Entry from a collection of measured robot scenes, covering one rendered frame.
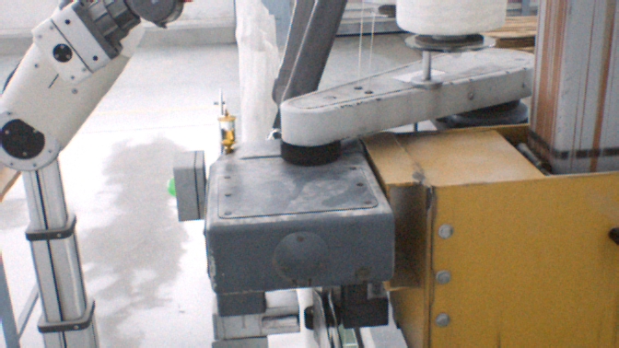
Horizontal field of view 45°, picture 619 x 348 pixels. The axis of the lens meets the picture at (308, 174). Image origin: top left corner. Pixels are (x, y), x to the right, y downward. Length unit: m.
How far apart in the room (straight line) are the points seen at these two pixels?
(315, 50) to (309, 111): 0.36
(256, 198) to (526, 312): 0.43
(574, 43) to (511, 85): 0.23
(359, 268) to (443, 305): 0.18
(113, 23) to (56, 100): 0.30
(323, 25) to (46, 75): 0.59
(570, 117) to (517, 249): 0.20
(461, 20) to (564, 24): 0.17
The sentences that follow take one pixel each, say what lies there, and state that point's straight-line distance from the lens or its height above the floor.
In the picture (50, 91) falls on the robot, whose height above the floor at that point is 1.32.
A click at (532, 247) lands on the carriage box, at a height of 1.24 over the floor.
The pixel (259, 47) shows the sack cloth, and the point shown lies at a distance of 3.43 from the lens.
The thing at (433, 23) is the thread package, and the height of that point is 1.55.
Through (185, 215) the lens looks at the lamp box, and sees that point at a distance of 1.16.
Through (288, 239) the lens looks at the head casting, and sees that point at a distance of 0.93.
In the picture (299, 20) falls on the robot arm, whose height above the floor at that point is 1.40.
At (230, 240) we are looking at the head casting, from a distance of 0.93.
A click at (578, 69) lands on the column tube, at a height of 1.47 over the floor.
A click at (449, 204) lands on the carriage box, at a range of 1.02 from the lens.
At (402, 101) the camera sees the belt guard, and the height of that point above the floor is 1.40.
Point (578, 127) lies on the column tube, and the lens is 1.11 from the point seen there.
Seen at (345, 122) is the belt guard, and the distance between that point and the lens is 1.09.
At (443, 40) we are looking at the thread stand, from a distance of 1.02.
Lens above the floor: 1.72
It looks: 22 degrees down
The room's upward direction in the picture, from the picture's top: 2 degrees counter-clockwise
